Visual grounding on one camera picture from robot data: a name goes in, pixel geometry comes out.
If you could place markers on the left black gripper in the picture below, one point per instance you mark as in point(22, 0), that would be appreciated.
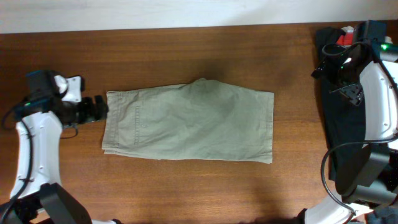
point(94, 112)

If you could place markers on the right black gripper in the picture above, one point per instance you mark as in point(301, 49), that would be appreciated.
point(326, 69)

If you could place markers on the khaki shorts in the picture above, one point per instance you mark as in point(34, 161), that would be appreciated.
point(205, 120)

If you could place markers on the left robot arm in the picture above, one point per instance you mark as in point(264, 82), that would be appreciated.
point(54, 103)

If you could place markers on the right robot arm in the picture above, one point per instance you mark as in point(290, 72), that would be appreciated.
point(367, 182)

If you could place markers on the black garment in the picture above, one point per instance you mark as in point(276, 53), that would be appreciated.
point(343, 121)

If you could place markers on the red and white garment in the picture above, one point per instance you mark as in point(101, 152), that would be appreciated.
point(365, 33)

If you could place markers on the blue jeans garment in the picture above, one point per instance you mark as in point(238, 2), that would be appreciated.
point(387, 215)

